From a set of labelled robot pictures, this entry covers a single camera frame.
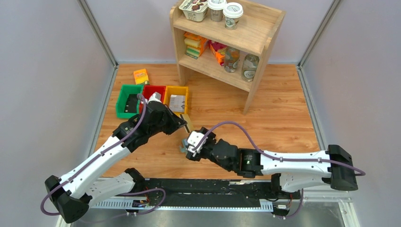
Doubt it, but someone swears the right clear glass bottle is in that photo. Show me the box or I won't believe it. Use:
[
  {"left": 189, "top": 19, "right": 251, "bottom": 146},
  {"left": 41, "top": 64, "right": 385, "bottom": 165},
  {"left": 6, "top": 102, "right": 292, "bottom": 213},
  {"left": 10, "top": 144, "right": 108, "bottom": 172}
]
[{"left": 241, "top": 54, "right": 260, "bottom": 82}]

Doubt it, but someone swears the white packet in yellow bin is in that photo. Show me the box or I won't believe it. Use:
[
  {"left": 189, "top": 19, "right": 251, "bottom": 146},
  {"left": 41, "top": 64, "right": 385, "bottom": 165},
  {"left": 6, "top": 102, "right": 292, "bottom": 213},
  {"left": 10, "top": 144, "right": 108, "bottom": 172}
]
[{"left": 169, "top": 95, "right": 186, "bottom": 113}]

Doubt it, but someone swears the left coffee cup white lid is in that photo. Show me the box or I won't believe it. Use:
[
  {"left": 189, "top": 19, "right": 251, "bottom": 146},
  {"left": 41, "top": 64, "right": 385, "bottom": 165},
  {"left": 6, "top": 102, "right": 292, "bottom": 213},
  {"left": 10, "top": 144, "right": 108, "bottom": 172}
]
[{"left": 207, "top": 0, "right": 227, "bottom": 22}]

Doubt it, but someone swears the black item in green bin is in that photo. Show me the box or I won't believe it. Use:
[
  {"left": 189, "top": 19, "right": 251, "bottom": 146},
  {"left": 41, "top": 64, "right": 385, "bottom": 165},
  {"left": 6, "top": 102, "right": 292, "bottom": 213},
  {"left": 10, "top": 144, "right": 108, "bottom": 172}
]
[{"left": 124, "top": 94, "right": 140, "bottom": 114}]

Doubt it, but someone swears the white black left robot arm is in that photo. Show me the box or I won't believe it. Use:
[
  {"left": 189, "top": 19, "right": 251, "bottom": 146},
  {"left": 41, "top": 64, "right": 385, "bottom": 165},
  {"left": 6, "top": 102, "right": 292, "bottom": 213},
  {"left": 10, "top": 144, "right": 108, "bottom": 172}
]
[{"left": 44, "top": 101, "right": 187, "bottom": 224}]

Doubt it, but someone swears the coffee cup white lid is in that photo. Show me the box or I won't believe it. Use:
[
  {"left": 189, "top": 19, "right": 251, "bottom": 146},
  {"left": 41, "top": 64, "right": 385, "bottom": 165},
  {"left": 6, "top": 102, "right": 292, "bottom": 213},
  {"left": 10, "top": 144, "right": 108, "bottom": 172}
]
[
  {"left": 223, "top": 2, "right": 244, "bottom": 30},
  {"left": 207, "top": 0, "right": 227, "bottom": 22}
]

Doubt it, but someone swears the stack of sponges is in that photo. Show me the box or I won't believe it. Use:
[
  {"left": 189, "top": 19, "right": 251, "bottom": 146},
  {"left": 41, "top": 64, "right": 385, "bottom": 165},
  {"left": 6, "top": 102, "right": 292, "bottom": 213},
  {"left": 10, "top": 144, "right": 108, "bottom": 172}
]
[{"left": 184, "top": 32, "right": 209, "bottom": 59}]

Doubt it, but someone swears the green plastic bin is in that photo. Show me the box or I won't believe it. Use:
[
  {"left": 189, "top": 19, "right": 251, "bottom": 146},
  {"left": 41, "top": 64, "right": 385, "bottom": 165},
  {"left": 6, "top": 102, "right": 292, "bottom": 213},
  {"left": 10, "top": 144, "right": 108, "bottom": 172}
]
[{"left": 115, "top": 84, "right": 144, "bottom": 119}]

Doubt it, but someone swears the teal card holder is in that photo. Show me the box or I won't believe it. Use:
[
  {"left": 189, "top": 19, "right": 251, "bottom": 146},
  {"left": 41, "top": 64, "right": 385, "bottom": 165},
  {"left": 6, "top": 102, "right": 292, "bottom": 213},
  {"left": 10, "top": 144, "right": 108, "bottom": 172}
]
[{"left": 179, "top": 139, "right": 188, "bottom": 154}]

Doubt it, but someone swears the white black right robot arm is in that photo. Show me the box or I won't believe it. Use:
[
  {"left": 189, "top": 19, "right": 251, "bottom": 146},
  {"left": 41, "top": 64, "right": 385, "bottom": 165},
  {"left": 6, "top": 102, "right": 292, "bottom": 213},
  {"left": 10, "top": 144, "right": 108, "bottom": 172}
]
[{"left": 186, "top": 128, "right": 358, "bottom": 192}]

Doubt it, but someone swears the left clear glass bottle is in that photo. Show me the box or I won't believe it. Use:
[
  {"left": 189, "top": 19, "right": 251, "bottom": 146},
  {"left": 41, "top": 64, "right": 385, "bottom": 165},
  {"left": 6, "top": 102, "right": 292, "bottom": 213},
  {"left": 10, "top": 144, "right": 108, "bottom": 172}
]
[{"left": 223, "top": 47, "right": 240, "bottom": 73}]

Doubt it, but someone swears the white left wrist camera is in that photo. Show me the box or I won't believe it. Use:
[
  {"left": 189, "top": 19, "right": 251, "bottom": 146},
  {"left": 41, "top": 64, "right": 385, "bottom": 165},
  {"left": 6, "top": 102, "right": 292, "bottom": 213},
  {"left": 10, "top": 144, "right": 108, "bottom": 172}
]
[{"left": 147, "top": 92, "right": 163, "bottom": 103}]

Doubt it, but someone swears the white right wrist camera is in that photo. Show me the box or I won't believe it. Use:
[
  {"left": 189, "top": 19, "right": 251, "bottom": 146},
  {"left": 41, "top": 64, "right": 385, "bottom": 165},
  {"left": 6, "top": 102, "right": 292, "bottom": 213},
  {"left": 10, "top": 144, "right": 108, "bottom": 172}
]
[{"left": 186, "top": 131, "right": 208, "bottom": 157}]

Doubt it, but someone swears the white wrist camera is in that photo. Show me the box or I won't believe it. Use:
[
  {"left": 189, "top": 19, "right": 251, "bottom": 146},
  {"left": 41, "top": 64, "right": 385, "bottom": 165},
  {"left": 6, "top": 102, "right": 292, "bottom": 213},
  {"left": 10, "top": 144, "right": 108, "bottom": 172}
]
[
  {"left": 147, "top": 92, "right": 163, "bottom": 103},
  {"left": 186, "top": 131, "right": 208, "bottom": 157}
]

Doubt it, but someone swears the wooden shelf unit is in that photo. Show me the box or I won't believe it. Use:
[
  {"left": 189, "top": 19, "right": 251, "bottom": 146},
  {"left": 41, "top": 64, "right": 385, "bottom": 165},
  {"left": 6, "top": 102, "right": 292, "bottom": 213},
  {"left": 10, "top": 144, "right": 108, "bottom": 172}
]
[{"left": 169, "top": 0, "right": 286, "bottom": 114}]

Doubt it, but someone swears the orange yellow snack box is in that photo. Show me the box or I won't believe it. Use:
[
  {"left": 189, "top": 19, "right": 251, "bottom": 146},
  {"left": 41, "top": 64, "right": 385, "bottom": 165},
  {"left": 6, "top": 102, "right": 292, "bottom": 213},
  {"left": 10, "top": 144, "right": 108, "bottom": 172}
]
[{"left": 133, "top": 69, "right": 150, "bottom": 85}]

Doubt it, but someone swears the red plastic bin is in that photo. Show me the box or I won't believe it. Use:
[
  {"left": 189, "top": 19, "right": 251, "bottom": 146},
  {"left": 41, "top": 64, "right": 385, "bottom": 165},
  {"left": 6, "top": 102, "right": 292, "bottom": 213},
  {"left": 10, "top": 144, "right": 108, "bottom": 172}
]
[{"left": 142, "top": 85, "right": 166, "bottom": 103}]

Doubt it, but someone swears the tan credit card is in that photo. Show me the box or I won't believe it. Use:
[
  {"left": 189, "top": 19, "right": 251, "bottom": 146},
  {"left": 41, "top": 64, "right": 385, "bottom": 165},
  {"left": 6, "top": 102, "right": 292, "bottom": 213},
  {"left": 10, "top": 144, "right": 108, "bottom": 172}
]
[{"left": 180, "top": 113, "right": 194, "bottom": 133}]

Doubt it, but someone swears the orange red snack box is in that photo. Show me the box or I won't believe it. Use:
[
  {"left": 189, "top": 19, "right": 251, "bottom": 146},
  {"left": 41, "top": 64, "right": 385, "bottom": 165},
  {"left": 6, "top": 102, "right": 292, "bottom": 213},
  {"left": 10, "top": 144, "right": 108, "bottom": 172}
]
[{"left": 209, "top": 40, "right": 227, "bottom": 66}]

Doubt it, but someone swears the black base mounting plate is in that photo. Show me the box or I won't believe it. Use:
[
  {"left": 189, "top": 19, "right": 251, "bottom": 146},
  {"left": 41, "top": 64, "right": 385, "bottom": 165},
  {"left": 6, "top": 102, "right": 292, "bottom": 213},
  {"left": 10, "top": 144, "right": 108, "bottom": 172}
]
[{"left": 126, "top": 178, "right": 303, "bottom": 216}]

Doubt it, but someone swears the clear glass bottle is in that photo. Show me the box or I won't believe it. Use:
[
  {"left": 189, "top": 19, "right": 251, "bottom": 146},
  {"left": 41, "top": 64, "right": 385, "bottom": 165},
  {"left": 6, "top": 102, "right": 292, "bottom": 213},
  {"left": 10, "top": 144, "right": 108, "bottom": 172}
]
[
  {"left": 223, "top": 47, "right": 240, "bottom": 73},
  {"left": 241, "top": 54, "right": 260, "bottom": 82}
]

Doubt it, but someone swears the aluminium frame rail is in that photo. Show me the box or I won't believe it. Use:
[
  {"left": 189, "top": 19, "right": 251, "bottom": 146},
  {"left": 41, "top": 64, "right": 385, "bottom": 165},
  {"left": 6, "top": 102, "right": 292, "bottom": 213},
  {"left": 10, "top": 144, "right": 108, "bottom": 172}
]
[{"left": 56, "top": 177, "right": 361, "bottom": 227}]

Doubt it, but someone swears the right coffee cup white lid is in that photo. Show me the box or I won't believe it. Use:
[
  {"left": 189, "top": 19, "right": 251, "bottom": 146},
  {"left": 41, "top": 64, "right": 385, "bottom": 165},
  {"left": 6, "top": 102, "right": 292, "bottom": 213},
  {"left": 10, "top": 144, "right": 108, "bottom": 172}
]
[{"left": 223, "top": 2, "right": 244, "bottom": 30}]

